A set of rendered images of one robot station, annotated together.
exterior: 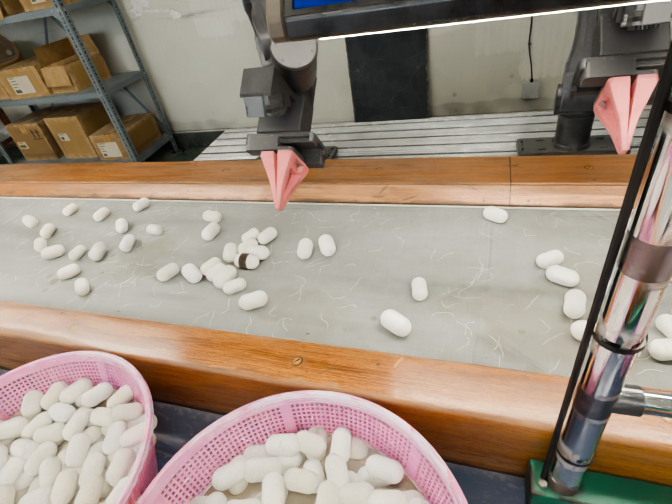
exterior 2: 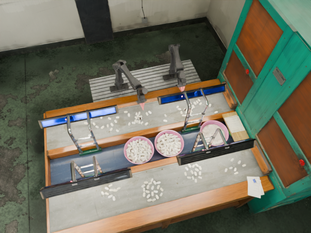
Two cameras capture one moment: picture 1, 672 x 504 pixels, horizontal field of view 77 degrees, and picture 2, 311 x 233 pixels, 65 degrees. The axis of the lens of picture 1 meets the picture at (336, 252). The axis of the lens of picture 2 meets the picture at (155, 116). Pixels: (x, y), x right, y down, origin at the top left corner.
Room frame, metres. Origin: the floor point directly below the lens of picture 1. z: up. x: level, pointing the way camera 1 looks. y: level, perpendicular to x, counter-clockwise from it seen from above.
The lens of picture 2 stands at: (-0.52, 0.81, 2.77)
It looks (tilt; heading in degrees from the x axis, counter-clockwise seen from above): 59 degrees down; 319
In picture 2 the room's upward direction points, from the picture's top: 3 degrees clockwise
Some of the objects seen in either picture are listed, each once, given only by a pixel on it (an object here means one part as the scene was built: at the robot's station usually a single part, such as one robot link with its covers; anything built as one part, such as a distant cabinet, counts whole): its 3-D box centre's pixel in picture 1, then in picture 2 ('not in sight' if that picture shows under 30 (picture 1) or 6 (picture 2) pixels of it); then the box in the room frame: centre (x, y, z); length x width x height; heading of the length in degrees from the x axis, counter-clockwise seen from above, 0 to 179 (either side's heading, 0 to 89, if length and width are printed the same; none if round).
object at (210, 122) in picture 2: not in sight; (213, 134); (-0.07, -0.33, 0.72); 0.27 x 0.27 x 0.10
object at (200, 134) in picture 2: not in sight; (207, 150); (-0.18, -0.08, 0.90); 0.20 x 0.19 x 0.45; 66
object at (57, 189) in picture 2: not in sight; (87, 181); (0.13, 0.83, 1.08); 0.62 x 0.08 x 0.07; 66
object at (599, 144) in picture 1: (573, 129); (171, 74); (0.74, -0.51, 0.71); 0.20 x 0.07 x 0.08; 68
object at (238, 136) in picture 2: not in sight; (235, 127); (-0.16, -0.53, 0.77); 0.33 x 0.15 x 0.01; 156
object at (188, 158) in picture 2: not in sight; (216, 150); (-0.26, -0.06, 1.08); 0.62 x 0.08 x 0.07; 66
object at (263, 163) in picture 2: not in sight; (259, 156); (-0.49, -0.44, 0.83); 0.30 x 0.06 x 0.07; 156
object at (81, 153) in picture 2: not in sight; (84, 133); (0.57, 0.64, 0.90); 0.20 x 0.19 x 0.45; 66
